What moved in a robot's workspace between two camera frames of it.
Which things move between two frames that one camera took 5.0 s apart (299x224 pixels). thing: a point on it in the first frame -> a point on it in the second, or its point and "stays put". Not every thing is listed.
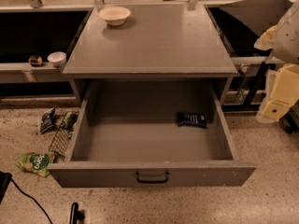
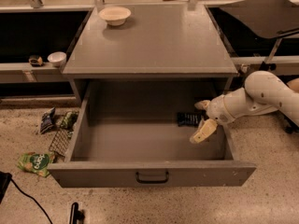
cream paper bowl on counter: [115, 16] stays put
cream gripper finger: [272, 110] -> [206, 128]
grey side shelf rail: [25, 72] stays put
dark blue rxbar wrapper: [192, 119] stays put
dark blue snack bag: [47, 119] stays put
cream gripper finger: [265, 41] -> [203, 105]
